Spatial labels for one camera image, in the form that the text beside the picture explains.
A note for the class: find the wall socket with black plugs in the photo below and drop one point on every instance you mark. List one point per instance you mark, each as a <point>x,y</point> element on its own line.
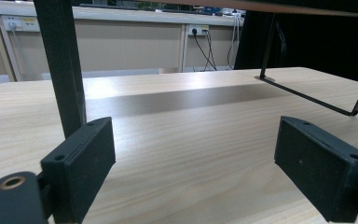
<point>198,29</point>

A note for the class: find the white wall socket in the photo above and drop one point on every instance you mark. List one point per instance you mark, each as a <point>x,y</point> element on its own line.
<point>20,23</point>

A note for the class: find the black two-tier shelf rack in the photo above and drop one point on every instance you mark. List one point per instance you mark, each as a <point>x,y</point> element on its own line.
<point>59,62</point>

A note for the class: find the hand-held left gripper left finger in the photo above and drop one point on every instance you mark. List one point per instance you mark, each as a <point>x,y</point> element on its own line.
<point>84,168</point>

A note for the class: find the dark curtain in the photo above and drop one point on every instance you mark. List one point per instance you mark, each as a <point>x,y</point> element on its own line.
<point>317,43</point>

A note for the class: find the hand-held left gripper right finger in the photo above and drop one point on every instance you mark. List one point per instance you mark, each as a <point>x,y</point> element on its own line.
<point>317,168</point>

